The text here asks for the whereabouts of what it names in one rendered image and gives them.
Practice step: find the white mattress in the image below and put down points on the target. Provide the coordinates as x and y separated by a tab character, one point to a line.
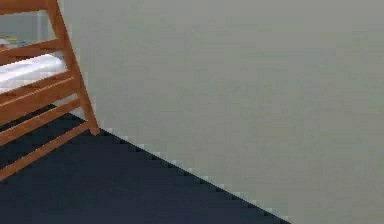
30	70

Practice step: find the brown wooden bed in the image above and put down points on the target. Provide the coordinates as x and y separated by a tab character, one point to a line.
71	66

